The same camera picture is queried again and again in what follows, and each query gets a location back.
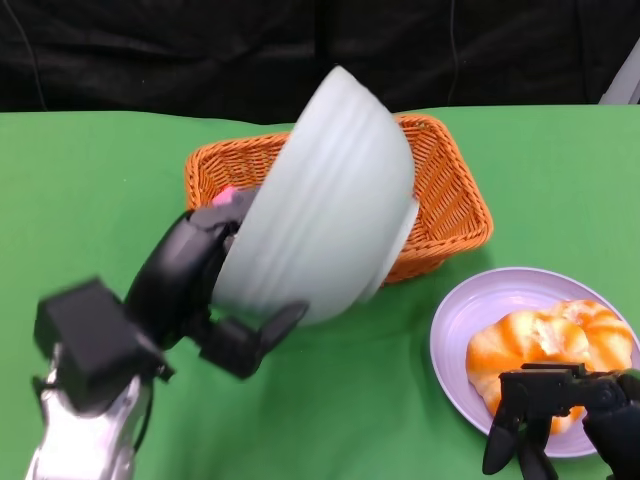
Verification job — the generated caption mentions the green tablecloth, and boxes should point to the green tablecloth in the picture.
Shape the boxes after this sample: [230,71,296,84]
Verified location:
[0,105,640,480]

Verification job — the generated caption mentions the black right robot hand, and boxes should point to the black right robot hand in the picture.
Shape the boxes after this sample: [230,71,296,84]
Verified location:
[482,362,640,480]

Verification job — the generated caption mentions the orange wicker basket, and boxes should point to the orange wicker basket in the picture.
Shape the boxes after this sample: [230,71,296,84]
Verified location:
[184,113,495,285]

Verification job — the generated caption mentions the black backdrop curtain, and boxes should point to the black backdrop curtain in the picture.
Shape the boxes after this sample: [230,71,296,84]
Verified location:
[0,0,640,121]

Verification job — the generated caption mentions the pale green bowl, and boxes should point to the pale green bowl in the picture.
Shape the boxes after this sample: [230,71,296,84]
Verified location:
[212,65,420,326]

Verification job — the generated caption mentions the lavender plate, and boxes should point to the lavender plate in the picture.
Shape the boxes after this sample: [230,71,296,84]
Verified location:
[429,267,640,459]

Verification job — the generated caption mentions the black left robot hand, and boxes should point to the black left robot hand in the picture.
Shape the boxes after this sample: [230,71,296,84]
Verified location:
[124,189,310,380]

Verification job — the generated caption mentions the white metal frame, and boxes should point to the white metal frame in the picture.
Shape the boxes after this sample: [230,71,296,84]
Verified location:
[599,47,640,106]

